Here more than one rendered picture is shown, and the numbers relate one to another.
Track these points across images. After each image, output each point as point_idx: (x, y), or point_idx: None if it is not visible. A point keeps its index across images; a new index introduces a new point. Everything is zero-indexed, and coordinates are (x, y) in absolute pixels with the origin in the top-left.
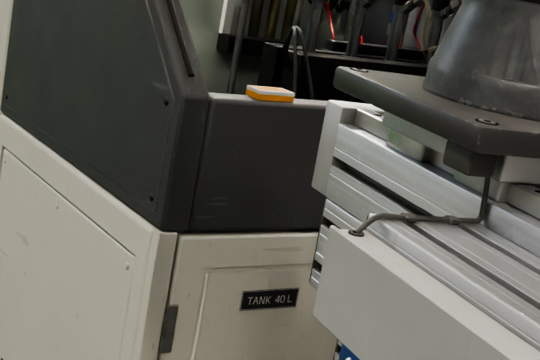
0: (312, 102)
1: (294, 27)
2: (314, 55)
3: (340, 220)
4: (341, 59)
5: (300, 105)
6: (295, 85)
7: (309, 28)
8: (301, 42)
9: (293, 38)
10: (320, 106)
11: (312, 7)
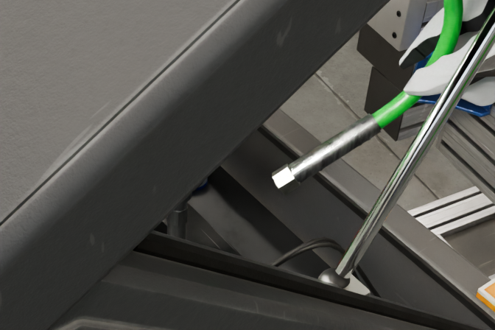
0: (457, 266)
1: (329, 242)
2: (229, 245)
3: None
4: (201, 216)
5: (490, 278)
6: (370, 281)
7: (184, 230)
8: (336, 244)
9: (343, 252)
10: (467, 260)
11: (182, 208)
